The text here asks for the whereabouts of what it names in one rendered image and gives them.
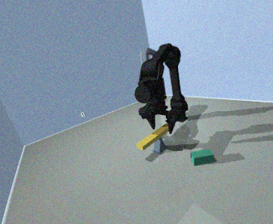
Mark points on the yellow bar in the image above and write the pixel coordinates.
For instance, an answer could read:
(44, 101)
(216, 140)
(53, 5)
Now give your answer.
(152, 138)

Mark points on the green rectangular block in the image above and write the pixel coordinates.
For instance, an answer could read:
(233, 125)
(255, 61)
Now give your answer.
(202, 157)

